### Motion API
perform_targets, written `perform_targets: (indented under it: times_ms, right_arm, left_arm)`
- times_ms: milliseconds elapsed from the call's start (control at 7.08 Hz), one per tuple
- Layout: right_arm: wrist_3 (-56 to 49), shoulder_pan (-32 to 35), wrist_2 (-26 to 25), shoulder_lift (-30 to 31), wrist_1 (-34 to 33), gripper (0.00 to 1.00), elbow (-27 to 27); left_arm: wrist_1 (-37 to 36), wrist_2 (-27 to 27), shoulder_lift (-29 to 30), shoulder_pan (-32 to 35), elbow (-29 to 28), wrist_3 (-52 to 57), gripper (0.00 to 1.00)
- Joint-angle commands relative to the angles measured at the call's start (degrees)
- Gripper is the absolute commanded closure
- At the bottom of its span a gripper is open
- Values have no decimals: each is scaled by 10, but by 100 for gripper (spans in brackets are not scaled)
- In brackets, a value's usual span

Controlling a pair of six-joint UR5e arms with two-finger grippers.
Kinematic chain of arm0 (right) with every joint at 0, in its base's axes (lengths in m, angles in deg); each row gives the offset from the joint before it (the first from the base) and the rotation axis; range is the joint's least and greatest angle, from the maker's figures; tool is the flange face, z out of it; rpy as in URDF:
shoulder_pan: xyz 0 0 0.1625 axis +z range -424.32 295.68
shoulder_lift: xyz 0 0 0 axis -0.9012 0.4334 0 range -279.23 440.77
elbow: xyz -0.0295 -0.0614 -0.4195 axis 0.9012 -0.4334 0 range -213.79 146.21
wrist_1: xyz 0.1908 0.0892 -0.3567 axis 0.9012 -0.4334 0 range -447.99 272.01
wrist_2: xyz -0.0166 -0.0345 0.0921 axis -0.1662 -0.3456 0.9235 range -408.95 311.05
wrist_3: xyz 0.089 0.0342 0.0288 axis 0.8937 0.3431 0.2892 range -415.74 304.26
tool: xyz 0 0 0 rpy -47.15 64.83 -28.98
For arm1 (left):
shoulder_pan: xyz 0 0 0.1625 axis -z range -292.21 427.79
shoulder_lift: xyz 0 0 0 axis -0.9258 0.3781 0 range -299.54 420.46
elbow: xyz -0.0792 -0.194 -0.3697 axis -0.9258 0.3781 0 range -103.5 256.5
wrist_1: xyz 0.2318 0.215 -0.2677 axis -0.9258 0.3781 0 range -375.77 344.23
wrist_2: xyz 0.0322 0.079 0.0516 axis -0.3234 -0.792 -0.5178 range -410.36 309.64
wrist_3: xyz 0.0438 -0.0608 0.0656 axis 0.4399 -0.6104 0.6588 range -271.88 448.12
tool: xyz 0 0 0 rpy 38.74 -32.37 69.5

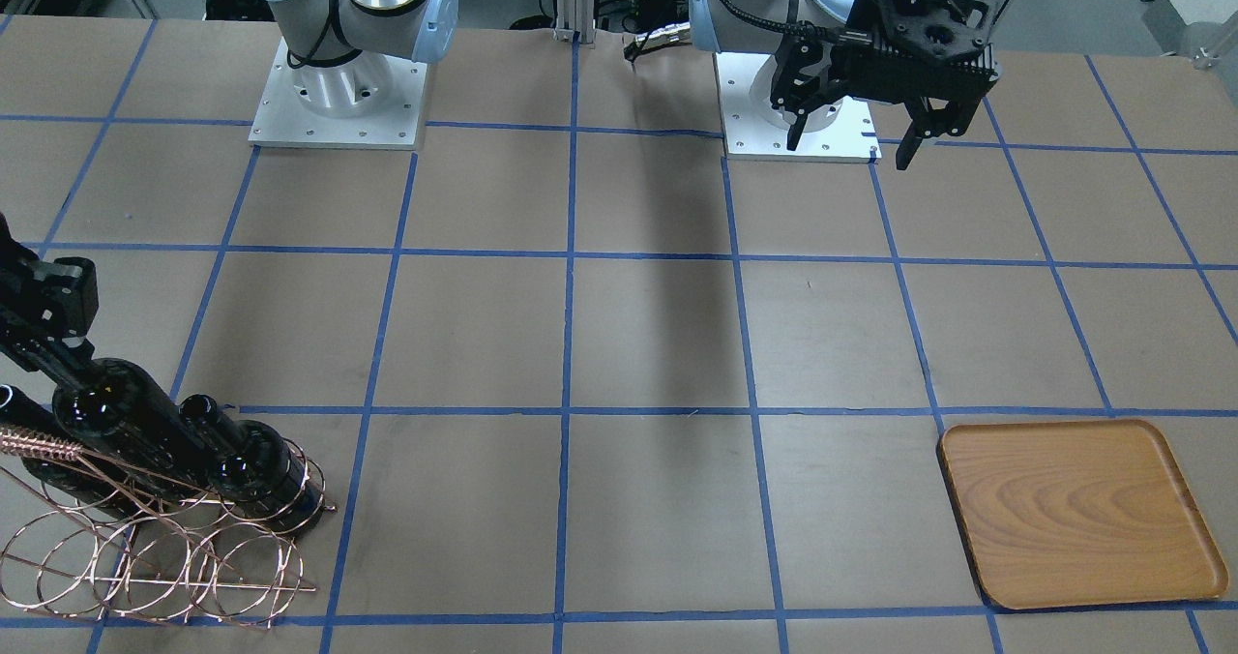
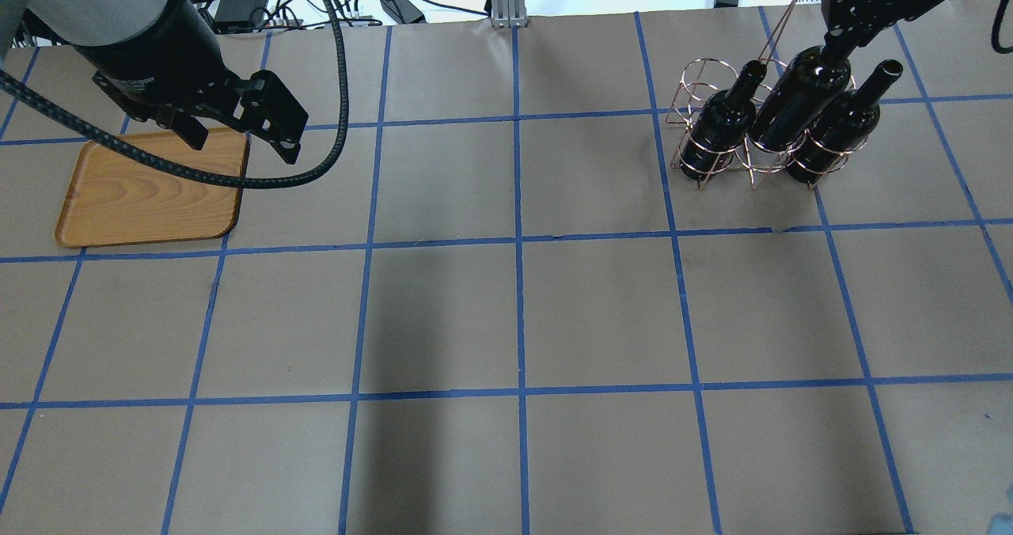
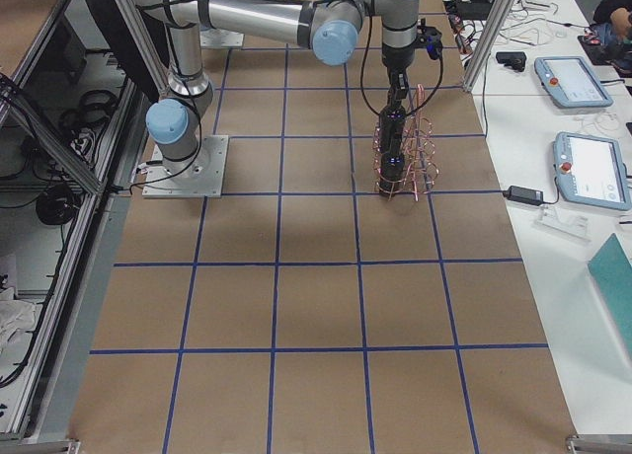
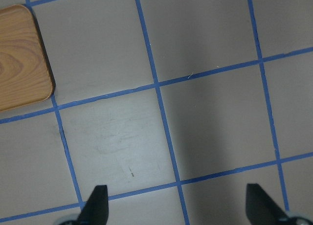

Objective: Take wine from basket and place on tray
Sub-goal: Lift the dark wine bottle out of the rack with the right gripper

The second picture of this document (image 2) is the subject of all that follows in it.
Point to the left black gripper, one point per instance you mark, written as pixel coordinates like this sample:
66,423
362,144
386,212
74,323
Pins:
152,51

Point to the dark wine bottle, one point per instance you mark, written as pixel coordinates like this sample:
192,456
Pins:
813,78
722,125
843,126

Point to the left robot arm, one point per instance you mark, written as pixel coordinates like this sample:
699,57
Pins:
159,60

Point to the wooden tray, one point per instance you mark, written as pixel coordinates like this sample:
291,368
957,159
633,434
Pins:
112,200

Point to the black electronics box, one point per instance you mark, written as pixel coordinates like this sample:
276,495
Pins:
234,16

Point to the black power adapter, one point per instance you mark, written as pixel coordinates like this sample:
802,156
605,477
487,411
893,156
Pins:
403,12

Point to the copper wire bottle basket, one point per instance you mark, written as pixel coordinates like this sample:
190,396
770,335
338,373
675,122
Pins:
701,78

